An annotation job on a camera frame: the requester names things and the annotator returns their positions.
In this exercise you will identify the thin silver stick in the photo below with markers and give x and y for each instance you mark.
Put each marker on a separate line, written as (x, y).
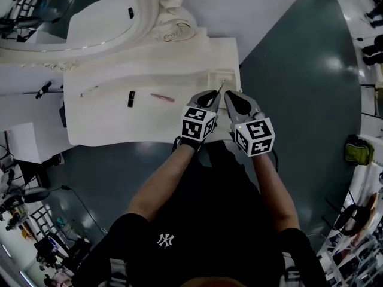
(89, 91)

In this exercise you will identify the person's right forearm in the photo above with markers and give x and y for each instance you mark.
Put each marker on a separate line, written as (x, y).
(272, 190)

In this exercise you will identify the dark bag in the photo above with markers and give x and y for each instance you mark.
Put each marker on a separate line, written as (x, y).
(63, 115)

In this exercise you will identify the white storage shelving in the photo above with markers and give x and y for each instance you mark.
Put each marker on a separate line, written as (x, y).
(359, 250)

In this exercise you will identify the small white drawer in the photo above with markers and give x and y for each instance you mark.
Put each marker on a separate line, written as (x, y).
(229, 75)

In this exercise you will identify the green backpack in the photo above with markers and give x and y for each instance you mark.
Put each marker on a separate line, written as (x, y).
(359, 151)

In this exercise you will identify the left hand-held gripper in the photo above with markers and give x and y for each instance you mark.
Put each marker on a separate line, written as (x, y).
(194, 124)

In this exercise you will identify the white shelf unit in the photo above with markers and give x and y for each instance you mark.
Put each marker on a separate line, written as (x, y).
(24, 142)

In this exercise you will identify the black lipstick tube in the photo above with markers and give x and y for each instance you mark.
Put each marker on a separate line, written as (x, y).
(131, 99)

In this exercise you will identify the black wrist band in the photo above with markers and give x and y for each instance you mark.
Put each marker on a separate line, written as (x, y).
(188, 143)

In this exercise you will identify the black logo T-shirt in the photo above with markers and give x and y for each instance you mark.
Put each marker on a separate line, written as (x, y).
(194, 250)

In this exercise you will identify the pink pen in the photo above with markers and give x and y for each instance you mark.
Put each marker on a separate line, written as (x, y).
(163, 98)

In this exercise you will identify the white dressing table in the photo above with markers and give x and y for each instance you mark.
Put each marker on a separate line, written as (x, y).
(134, 121)

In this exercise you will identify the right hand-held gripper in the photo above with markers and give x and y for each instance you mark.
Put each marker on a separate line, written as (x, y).
(254, 136)

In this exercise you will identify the person's left forearm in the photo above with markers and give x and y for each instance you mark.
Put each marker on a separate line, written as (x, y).
(161, 184)

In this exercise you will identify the black trousers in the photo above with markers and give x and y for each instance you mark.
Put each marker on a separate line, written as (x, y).
(227, 166)

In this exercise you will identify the ornate white oval mirror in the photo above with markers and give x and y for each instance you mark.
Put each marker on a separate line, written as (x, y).
(149, 25)

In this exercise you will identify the cluttered equipment workbench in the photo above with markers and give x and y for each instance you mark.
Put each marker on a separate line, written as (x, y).
(27, 220)

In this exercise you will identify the black chair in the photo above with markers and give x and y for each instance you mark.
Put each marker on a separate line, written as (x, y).
(350, 220)

